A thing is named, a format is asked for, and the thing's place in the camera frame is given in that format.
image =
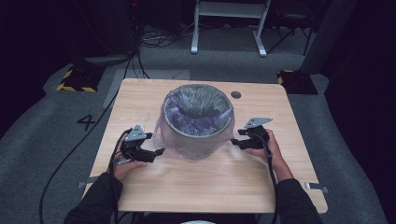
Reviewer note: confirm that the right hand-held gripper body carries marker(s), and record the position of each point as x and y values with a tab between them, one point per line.
257	137

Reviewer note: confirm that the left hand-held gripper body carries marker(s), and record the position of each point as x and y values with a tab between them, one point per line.
135	134

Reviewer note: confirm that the green plastic bin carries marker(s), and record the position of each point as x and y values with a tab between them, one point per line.
186	132

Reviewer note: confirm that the purple translucent plastic bag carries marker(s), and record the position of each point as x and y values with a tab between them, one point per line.
199	107

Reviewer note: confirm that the person's right hand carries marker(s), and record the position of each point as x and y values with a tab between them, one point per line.
275	152

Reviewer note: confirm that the person's left hand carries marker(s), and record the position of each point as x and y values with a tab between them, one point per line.
127	168

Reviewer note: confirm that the dark table grommet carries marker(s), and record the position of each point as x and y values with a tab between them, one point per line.
236	95

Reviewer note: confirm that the black yellow striped stand base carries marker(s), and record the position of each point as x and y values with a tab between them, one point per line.
81	79
297	82

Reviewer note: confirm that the black folding stand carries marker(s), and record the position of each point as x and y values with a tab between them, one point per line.
292	21

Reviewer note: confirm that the grey column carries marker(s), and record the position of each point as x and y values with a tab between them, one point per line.
327	37

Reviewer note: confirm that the white metal stand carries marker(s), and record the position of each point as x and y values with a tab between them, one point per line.
230	9

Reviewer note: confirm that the metal table bracket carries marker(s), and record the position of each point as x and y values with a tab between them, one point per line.
85	183
317	187

